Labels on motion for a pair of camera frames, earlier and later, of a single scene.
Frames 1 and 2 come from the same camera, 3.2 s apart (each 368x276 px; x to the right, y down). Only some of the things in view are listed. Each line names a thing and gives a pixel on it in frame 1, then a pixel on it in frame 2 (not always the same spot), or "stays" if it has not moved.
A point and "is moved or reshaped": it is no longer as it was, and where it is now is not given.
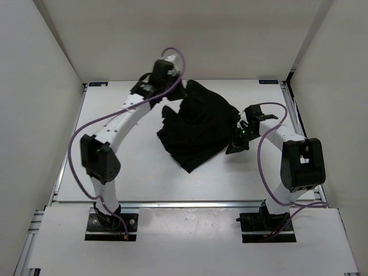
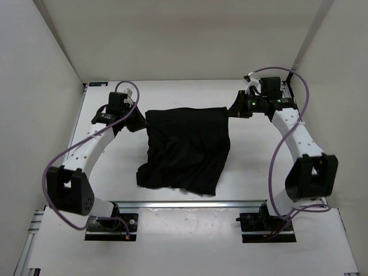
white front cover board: [198, 239] stays
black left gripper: [180, 94] to [141, 122]
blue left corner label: [98, 84] stays
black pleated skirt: [202, 125] is moved or reshaped
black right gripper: [236, 145] to [237, 109]
